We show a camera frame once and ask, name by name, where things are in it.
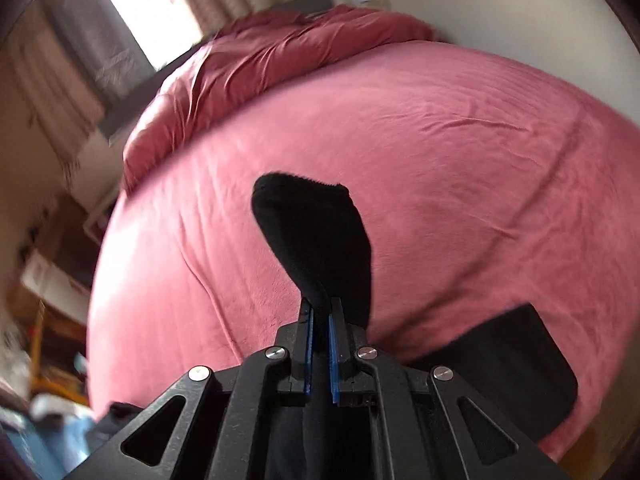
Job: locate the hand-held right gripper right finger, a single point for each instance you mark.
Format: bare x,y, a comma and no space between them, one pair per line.
334,360

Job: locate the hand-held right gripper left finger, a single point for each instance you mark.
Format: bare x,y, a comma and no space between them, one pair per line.
308,355

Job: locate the black pants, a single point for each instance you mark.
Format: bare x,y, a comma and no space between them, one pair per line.
320,240

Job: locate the pink bed blanket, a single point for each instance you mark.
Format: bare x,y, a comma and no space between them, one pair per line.
450,185

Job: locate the white shelf unit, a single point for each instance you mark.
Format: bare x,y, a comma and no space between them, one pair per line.
100,217

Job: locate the wooden cabinet with white drawers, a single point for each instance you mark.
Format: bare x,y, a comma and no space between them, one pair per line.
55,280

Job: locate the yellow wooden chair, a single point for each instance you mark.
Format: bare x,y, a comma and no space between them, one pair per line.
37,345

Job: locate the grey headboard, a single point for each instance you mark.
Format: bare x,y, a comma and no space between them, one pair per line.
125,120

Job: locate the pink crumpled duvet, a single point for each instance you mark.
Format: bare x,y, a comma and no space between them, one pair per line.
280,55

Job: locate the bright window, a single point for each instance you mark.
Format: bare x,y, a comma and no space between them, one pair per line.
135,5

